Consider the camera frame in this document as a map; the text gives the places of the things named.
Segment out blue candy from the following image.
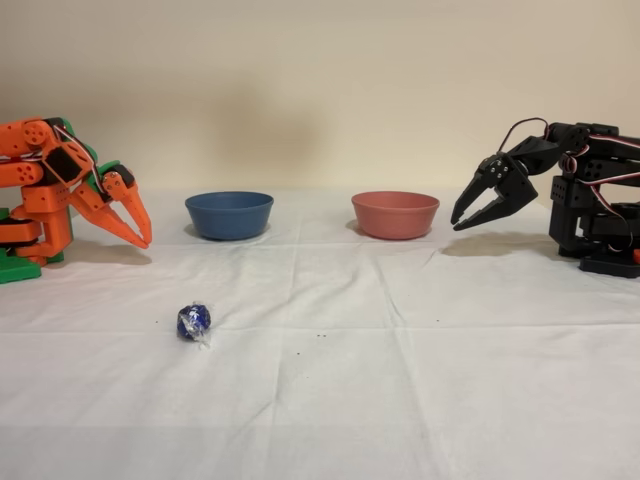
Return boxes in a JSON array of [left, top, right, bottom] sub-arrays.
[[175, 301, 215, 351]]

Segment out blue bowl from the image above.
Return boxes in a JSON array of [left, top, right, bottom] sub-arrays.
[[184, 191, 275, 241]]

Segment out pink bowl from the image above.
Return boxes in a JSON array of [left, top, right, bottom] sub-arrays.
[[350, 191, 441, 240]]

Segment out white tablecloth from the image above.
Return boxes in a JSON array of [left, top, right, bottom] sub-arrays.
[[0, 188, 640, 480]]

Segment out orange arm gripper cable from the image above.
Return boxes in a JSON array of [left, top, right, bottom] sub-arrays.
[[53, 124, 112, 204]]

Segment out black arm gripper cable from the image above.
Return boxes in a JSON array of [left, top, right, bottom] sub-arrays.
[[497, 117, 551, 154]]

